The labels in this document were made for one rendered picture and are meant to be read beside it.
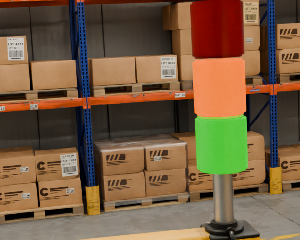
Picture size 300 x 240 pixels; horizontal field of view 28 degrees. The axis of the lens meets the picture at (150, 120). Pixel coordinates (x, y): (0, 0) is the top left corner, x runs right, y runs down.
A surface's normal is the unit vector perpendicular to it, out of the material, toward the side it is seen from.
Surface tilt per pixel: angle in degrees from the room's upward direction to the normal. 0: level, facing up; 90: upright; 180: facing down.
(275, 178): 90
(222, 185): 90
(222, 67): 90
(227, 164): 90
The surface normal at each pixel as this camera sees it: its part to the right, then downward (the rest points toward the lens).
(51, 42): 0.23, 0.11
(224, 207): -0.11, 0.13
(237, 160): 0.52, 0.08
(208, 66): -0.48, 0.14
